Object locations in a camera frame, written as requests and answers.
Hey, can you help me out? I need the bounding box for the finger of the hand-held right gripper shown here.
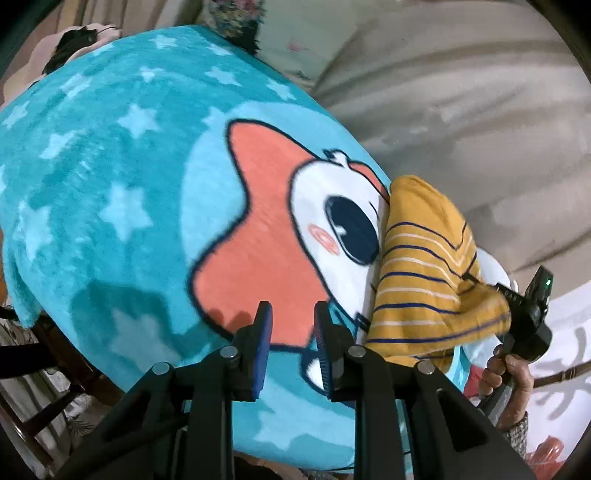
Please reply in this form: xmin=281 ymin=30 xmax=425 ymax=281
xmin=462 ymin=272 xmax=525 ymax=309

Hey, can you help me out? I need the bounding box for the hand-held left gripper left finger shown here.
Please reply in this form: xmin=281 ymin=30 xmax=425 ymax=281
xmin=55 ymin=301 xmax=274 ymax=480

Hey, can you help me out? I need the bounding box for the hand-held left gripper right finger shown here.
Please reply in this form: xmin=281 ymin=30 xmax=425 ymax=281
xmin=313 ymin=301 xmax=537 ymax=480

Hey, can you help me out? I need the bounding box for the yellow striped sweater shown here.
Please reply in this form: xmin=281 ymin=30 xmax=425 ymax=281
xmin=367 ymin=174 xmax=513 ymax=366

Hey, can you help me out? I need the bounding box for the person's right forearm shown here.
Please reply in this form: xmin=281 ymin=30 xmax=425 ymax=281
xmin=502 ymin=410 xmax=530 ymax=459

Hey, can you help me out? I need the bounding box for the person's right hand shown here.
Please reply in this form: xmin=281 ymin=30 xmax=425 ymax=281
xmin=480 ymin=344 xmax=537 ymax=431

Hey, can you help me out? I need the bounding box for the wooden bar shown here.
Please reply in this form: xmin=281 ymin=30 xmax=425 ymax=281
xmin=531 ymin=361 xmax=591 ymax=387

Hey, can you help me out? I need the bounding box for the red plastic bag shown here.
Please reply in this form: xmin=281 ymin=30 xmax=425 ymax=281
xmin=525 ymin=438 xmax=568 ymax=466

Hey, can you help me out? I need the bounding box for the beige sheet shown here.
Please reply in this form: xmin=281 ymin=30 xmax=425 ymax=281
xmin=259 ymin=0 xmax=591 ymax=298

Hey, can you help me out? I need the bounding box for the teal star printed blanket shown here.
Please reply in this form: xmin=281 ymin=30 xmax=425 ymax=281
xmin=0 ymin=25 xmax=472 ymax=472

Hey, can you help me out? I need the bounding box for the dark wooden chair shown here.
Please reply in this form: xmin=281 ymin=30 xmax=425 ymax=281
xmin=0 ymin=305 xmax=122 ymax=468

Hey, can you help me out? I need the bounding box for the dark cloth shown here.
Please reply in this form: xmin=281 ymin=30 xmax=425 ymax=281
xmin=42 ymin=25 xmax=124 ymax=75

